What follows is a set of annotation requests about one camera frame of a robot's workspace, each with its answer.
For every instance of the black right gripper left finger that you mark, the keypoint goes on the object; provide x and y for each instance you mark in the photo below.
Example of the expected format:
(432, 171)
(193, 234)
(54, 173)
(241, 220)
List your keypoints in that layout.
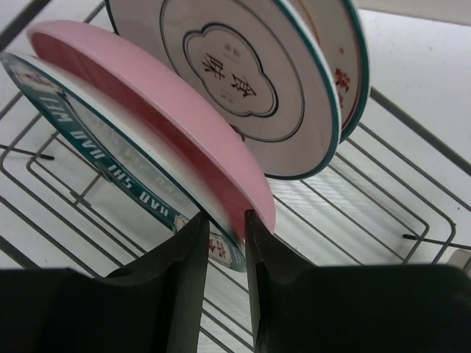
(153, 304)

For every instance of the black wire dish rack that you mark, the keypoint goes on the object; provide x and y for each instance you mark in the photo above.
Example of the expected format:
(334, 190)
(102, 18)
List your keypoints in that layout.
(372, 205)

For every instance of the beige rack side hook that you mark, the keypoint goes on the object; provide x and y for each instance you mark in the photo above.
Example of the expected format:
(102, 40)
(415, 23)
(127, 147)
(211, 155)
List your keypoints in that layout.
(459, 258)

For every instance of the rear white plate red print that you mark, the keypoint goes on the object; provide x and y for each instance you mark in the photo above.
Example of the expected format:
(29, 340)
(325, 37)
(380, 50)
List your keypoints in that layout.
(338, 30)

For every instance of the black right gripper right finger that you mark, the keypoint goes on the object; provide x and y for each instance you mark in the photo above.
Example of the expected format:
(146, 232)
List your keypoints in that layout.
(297, 306)

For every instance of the green rimmed white plate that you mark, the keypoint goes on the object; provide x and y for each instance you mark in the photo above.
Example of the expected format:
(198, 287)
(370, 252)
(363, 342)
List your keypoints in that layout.
(134, 159)

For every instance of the pink plastic plate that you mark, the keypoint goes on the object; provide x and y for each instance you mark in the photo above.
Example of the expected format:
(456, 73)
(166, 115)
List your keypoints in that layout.
(166, 105)

